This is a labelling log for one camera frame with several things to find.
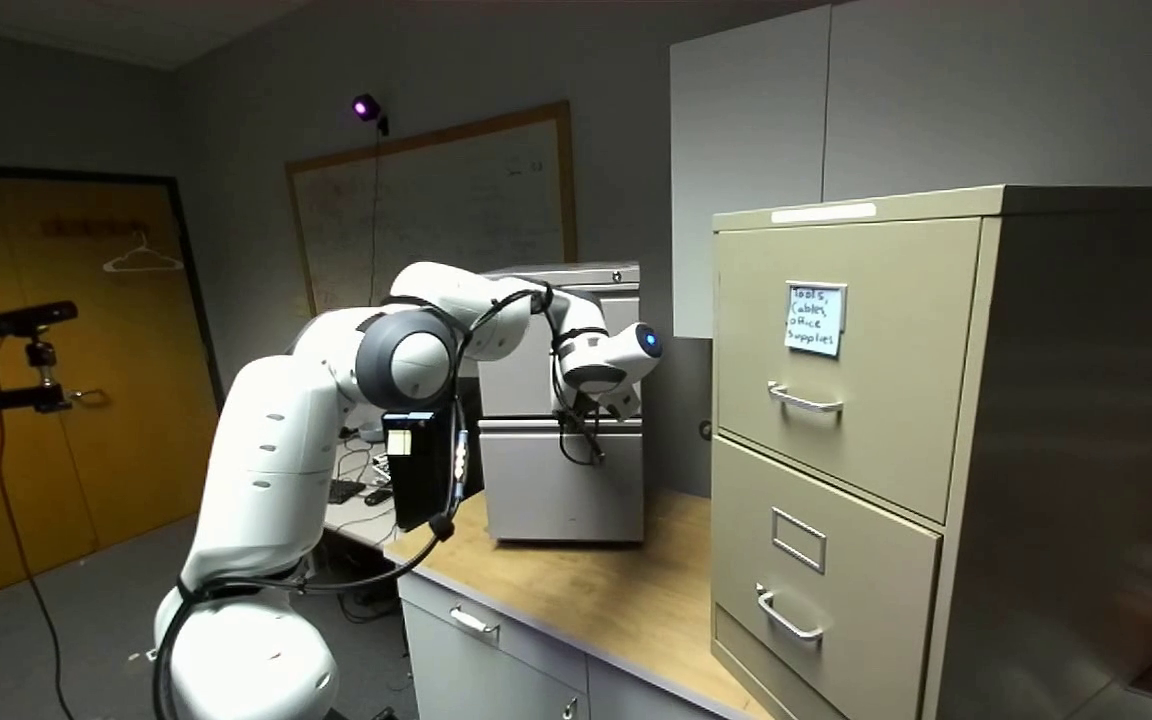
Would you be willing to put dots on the orange wooden door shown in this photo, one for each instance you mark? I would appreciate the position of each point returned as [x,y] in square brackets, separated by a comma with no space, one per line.
[69,440]

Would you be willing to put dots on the white wall cabinet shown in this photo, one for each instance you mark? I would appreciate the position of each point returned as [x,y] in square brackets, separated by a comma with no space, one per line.
[950,107]

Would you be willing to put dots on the paper label on filing cabinet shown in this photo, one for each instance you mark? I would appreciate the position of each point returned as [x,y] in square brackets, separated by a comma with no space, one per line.
[819,323]

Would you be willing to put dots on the whiteboard with wooden frame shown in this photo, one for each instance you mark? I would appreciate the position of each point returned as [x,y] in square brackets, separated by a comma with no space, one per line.
[457,212]

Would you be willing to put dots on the beige metal filing cabinet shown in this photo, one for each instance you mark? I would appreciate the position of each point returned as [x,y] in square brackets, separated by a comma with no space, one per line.
[1083,440]

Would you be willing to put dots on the black rectangular box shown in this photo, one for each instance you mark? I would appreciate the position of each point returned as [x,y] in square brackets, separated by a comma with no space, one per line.
[412,474]

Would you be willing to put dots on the small grey drawer cabinet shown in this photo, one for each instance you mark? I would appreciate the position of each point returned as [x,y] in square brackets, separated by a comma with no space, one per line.
[560,494]

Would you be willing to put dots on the black stereo camera bar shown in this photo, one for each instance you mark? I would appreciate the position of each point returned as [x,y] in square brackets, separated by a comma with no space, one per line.
[16,323]

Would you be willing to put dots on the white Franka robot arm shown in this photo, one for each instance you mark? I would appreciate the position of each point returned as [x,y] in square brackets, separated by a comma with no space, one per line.
[268,481]

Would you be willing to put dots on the webcam with purple light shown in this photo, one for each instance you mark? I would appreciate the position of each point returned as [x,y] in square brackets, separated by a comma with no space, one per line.
[366,108]

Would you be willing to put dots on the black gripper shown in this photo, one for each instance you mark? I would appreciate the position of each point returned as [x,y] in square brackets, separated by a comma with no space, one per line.
[576,426]

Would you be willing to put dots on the grey desk drawer unit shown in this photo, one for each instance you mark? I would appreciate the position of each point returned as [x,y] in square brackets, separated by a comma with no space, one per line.
[482,661]

